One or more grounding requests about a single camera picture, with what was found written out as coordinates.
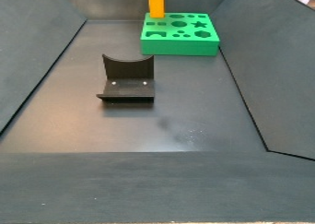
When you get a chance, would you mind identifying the orange rectangular block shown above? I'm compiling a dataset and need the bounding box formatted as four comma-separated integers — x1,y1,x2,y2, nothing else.
149,0,165,18

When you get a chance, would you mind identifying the green foam shape board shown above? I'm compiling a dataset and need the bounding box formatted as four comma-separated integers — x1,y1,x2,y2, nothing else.
140,13,220,56

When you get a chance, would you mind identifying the black curved holder stand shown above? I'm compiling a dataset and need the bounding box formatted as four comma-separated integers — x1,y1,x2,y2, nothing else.
96,54,154,101

